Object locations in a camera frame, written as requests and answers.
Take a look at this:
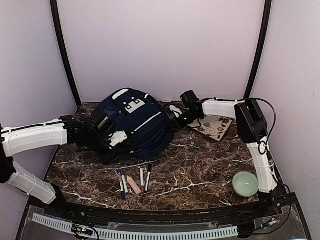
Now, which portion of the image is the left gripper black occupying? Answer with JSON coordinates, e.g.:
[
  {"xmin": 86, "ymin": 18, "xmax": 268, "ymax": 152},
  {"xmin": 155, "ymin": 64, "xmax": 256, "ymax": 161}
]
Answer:
[{"xmin": 85, "ymin": 132, "xmax": 121, "ymax": 166}]

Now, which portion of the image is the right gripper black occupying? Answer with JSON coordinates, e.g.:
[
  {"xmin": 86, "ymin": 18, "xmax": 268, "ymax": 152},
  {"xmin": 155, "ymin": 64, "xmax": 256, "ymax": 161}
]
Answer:
[{"xmin": 168, "ymin": 109, "xmax": 201, "ymax": 133}]

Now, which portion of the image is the navy blue student backpack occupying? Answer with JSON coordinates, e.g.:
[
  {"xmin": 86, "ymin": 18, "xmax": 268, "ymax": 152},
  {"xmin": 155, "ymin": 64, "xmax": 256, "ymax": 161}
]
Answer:
[{"xmin": 93, "ymin": 87, "xmax": 174, "ymax": 161}]

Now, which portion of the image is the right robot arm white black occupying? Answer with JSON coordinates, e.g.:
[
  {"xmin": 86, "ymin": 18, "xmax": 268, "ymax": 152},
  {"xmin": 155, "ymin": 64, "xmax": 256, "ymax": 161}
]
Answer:
[{"xmin": 165, "ymin": 90, "xmax": 279, "ymax": 195}]

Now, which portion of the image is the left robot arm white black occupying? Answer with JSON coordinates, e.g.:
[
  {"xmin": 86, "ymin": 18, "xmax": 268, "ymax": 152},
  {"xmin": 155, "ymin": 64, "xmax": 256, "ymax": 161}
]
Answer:
[{"xmin": 0, "ymin": 114, "xmax": 128, "ymax": 218}]

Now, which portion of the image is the square floral ceramic plate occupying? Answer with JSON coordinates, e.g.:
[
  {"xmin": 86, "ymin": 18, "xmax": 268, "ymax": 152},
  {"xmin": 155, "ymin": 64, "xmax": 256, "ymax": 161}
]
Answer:
[{"xmin": 188, "ymin": 115, "xmax": 233, "ymax": 142}]

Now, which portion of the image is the grey slim pen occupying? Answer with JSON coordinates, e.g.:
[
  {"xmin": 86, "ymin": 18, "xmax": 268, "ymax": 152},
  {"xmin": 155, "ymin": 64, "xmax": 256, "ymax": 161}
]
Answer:
[{"xmin": 118, "ymin": 172, "xmax": 126, "ymax": 201}]

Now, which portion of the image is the white marker red cap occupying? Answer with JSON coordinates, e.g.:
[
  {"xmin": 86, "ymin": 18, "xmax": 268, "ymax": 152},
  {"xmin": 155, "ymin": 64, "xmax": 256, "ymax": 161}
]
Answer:
[{"xmin": 139, "ymin": 167, "xmax": 145, "ymax": 194}]

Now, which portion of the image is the pale peach highlighter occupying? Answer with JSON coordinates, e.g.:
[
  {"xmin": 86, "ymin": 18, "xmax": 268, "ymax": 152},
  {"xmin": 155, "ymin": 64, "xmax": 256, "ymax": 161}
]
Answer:
[{"xmin": 126, "ymin": 176, "xmax": 142, "ymax": 195}]

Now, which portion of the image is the blue capped white pen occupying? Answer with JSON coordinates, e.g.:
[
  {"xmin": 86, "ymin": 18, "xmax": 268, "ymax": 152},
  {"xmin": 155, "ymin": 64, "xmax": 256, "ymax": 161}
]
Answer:
[{"xmin": 120, "ymin": 170, "xmax": 129, "ymax": 195}]

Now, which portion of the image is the white marker black cap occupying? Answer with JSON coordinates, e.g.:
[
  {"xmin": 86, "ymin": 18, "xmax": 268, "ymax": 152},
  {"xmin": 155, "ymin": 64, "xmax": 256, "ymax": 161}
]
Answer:
[{"xmin": 144, "ymin": 164, "xmax": 153, "ymax": 193}]

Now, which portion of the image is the pale green ceramic bowl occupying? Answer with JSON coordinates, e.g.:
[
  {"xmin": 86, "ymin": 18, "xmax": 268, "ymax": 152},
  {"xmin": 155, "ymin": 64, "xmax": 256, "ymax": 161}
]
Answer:
[{"xmin": 232, "ymin": 171, "xmax": 259, "ymax": 198}]

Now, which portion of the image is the small green circuit board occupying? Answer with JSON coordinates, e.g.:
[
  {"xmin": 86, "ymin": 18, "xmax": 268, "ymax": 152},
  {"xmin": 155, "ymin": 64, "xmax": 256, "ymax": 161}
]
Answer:
[{"xmin": 71, "ymin": 224, "xmax": 94, "ymax": 237}]

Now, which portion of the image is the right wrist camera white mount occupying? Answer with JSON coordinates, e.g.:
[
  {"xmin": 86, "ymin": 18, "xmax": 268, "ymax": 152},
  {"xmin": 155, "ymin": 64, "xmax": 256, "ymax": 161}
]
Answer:
[{"xmin": 166, "ymin": 104, "xmax": 183, "ymax": 118}]

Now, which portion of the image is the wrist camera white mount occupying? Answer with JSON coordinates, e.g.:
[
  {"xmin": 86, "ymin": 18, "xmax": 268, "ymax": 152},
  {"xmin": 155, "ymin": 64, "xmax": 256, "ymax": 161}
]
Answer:
[
  {"xmin": 166, "ymin": 104, "xmax": 183, "ymax": 118},
  {"xmin": 108, "ymin": 130, "xmax": 128, "ymax": 147}
]

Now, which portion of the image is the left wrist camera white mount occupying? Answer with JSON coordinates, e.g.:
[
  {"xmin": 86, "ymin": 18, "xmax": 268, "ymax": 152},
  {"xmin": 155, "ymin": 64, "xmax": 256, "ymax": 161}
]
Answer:
[{"xmin": 108, "ymin": 130, "xmax": 128, "ymax": 147}]

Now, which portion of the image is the black curved front rail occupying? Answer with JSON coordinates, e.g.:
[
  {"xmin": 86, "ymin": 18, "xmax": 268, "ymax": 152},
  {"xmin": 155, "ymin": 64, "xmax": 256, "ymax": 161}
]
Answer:
[{"xmin": 49, "ymin": 199, "xmax": 286, "ymax": 226}]

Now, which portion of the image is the right black frame post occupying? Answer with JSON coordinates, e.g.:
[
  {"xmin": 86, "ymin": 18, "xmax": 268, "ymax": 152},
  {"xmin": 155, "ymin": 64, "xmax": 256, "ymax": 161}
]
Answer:
[{"xmin": 243, "ymin": 0, "xmax": 273, "ymax": 99}]

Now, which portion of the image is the black frame post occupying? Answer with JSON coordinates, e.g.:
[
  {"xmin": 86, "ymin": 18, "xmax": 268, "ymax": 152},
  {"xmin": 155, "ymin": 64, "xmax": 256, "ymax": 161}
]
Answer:
[
  {"xmin": 50, "ymin": 0, "xmax": 82, "ymax": 108},
  {"xmin": 243, "ymin": 0, "xmax": 273, "ymax": 99}
]

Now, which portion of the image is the white slotted cable duct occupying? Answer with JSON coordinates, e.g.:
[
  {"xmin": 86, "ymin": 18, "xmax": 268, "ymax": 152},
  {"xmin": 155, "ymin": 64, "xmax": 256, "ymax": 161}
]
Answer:
[{"xmin": 31, "ymin": 213, "xmax": 239, "ymax": 240}]

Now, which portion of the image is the left black frame post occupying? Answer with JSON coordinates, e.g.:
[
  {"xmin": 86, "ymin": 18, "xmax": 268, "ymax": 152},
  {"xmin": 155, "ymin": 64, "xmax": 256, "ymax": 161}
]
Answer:
[{"xmin": 50, "ymin": 0, "xmax": 82, "ymax": 108}]

